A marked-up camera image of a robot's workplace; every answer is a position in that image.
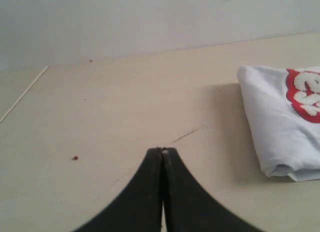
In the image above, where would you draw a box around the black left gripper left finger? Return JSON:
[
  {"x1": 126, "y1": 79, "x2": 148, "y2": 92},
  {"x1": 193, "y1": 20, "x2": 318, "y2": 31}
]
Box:
[{"x1": 76, "y1": 147, "x2": 163, "y2": 231}]

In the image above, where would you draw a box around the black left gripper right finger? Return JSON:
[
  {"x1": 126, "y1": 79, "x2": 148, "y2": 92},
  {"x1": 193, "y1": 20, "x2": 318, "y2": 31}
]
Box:
[{"x1": 162, "y1": 148, "x2": 260, "y2": 231}]

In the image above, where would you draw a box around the white t-shirt red lettering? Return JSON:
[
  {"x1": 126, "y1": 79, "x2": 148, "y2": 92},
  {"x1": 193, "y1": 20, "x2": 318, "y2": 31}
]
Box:
[{"x1": 237, "y1": 66, "x2": 320, "y2": 181}]

